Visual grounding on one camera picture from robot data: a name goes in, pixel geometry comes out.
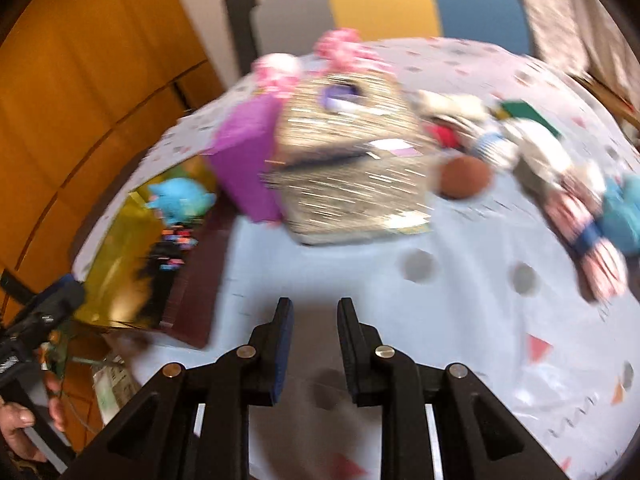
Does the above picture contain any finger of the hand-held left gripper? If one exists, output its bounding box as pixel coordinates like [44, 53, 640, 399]
[7, 274, 87, 336]

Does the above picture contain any pink spotted cloth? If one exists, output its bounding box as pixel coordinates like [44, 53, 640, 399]
[252, 29, 393, 98]

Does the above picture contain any black printed cloth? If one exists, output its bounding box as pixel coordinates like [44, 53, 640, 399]
[142, 227, 201, 326]

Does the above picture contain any green white packet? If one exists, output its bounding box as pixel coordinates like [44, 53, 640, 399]
[92, 357, 141, 426]

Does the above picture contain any green yellow sponge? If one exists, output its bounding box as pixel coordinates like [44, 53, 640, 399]
[500, 100, 563, 138]

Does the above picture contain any white knit glove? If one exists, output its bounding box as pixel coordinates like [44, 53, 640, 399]
[415, 89, 521, 171]

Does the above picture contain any orange wooden cabinet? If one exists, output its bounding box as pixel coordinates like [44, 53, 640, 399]
[0, 0, 226, 311]

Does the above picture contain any yellow storage box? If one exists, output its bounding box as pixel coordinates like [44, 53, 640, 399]
[75, 192, 201, 331]

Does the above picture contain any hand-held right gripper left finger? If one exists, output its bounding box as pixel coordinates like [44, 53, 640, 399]
[65, 297, 294, 480]

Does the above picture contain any patterned curtain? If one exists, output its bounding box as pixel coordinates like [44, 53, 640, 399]
[505, 0, 640, 106]

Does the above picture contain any purple bag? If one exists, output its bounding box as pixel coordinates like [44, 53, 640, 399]
[202, 95, 286, 224]

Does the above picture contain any wooden desk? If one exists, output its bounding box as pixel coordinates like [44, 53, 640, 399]
[570, 72, 640, 131]

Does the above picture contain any blue plush toy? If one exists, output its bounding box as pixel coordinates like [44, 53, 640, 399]
[147, 177, 217, 225]
[600, 172, 640, 256]

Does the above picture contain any patterned light blue tablecloth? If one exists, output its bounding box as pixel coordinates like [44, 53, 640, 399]
[72, 35, 640, 480]

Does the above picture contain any dark red box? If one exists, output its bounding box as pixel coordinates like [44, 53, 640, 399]
[165, 205, 241, 351]

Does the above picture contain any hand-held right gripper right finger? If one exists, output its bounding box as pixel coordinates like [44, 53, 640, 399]
[336, 297, 571, 480]

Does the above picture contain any brown ball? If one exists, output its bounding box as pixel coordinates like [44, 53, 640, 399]
[437, 155, 493, 201]

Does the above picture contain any person's left hand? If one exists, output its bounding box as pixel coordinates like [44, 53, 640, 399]
[0, 374, 68, 463]

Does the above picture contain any red soft ball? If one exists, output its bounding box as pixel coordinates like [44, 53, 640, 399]
[430, 125, 463, 151]

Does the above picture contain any purple white cloth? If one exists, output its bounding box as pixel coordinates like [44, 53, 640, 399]
[322, 82, 368, 113]

